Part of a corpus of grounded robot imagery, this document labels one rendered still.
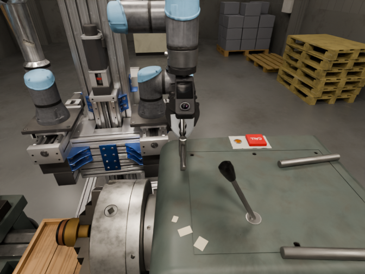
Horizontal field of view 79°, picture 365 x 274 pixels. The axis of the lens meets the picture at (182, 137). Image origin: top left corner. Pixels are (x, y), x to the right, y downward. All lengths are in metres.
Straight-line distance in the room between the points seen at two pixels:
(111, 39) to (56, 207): 1.73
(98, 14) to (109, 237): 0.95
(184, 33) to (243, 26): 6.56
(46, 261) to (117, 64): 0.91
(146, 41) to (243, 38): 2.78
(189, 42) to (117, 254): 0.53
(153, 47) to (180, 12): 6.55
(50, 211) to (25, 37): 1.63
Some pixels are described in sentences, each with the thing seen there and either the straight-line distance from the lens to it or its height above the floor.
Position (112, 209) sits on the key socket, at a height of 1.22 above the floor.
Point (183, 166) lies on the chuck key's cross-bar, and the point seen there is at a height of 1.35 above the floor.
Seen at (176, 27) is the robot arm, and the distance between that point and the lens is 0.53.
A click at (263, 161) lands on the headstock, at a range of 0.75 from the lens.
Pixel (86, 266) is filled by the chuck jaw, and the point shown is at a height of 1.10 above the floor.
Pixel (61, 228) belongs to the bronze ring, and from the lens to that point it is 0.80.
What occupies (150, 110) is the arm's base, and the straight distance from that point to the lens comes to 1.12.
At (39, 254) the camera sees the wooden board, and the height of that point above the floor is 0.89.
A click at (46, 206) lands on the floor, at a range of 2.54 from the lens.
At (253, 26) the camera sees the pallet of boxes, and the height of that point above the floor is 0.78.
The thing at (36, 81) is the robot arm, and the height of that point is 1.37.
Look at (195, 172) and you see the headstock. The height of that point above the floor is 1.26.
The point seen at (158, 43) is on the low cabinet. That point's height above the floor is 0.34.
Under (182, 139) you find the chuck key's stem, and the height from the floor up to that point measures 1.37.
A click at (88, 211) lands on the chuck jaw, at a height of 1.15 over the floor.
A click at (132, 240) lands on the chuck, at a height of 1.20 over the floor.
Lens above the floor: 1.71
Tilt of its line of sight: 34 degrees down
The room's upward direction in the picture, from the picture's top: straight up
